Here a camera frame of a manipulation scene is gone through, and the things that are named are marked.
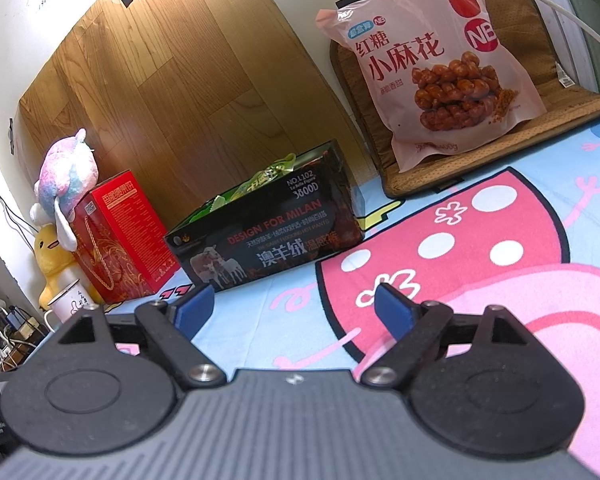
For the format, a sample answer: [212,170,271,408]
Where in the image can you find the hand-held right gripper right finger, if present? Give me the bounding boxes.
[361,282,531,391]

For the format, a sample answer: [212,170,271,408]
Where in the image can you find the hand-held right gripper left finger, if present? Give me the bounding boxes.
[55,282,227,391]

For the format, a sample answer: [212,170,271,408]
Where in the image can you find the black cardboard box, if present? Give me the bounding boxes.
[163,140,366,292]

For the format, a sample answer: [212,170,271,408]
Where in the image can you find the power strip with plugs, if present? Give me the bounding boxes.
[0,304,49,372]

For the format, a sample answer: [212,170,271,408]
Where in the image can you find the red gift box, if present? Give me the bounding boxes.
[70,170,181,306]

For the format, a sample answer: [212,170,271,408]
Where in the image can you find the white enamel mug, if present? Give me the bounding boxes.
[47,282,104,324]

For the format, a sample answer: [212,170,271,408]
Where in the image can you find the yellow duck plush toy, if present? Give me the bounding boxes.
[34,225,81,312]

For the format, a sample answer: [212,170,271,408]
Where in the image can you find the pink blue plush toy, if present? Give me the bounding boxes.
[30,128,101,252]

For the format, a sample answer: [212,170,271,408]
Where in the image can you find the wooden board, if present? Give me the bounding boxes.
[15,0,381,241]

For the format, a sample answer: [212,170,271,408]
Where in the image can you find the brown seat cushion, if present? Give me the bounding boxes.
[327,0,600,199]

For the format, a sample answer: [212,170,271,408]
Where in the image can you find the pink fried twist snack bag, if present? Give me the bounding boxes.
[316,0,549,173]

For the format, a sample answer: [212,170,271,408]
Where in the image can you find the black wall cable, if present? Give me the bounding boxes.
[0,164,33,243]

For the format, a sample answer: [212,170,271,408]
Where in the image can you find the white cable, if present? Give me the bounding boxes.
[467,0,600,62]

